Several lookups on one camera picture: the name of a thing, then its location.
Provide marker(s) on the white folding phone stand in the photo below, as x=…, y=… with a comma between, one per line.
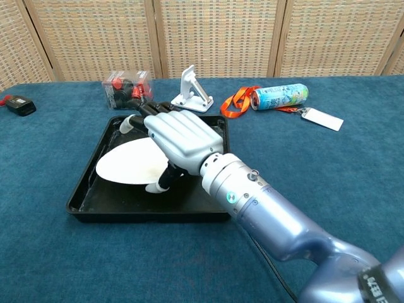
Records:
x=189, y=85

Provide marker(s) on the black square plastic tray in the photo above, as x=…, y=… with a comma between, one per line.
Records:
x=126, y=200

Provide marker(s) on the blue felt table cloth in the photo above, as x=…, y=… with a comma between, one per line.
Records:
x=126, y=262

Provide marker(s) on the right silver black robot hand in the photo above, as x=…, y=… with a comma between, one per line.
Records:
x=183, y=135

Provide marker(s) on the woven bamboo folding screen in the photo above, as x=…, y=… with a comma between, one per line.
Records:
x=217, y=34

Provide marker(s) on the clear box red black parts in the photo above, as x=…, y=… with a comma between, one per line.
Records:
x=121, y=91

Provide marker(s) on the blue printed drink can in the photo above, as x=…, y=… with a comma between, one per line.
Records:
x=279, y=96

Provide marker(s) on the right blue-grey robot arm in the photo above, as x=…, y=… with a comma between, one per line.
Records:
x=271, y=217

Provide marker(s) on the white round plate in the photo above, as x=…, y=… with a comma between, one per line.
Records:
x=129, y=164

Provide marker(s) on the white badge card holder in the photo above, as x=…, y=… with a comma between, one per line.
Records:
x=325, y=120

